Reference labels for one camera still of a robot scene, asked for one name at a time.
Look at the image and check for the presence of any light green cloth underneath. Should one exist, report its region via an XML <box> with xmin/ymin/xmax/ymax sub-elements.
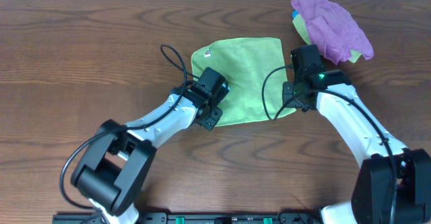
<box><xmin>292</xmin><ymin>14</ymin><xmax>362</xmax><ymax>63</ymax></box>

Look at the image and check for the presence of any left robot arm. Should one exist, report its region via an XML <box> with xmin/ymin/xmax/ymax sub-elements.
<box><xmin>71</xmin><ymin>67</ymin><xmax>230</xmax><ymax>223</ymax></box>

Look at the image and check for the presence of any green microfiber cloth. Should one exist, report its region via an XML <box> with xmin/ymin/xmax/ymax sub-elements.
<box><xmin>191</xmin><ymin>37</ymin><xmax>288</xmax><ymax>126</ymax></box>

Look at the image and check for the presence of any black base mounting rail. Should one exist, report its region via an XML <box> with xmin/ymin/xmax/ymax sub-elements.
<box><xmin>52</xmin><ymin>212</ymin><xmax>322</xmax><ymax>224</ymax></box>

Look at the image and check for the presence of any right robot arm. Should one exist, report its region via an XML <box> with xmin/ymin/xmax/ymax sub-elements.
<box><xmin>283</xmin><ymin>45</ymin><xmax>430</xmax><ymax>223</ymax></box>

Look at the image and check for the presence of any purple microfiber cloth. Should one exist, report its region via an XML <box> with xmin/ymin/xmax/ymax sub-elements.
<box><xmin>291</xmin><ymin>0</ymin><xmax>374</xmax><ymax>64</ymax></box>

